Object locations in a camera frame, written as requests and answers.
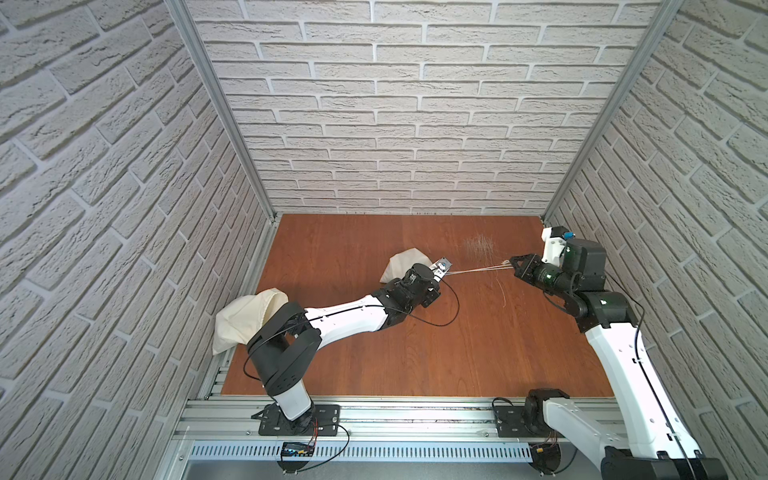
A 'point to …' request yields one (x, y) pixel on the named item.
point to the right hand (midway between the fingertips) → (506, 256)
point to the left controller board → (297, 449)
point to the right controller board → (545, 456)
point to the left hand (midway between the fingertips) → (426, 265)
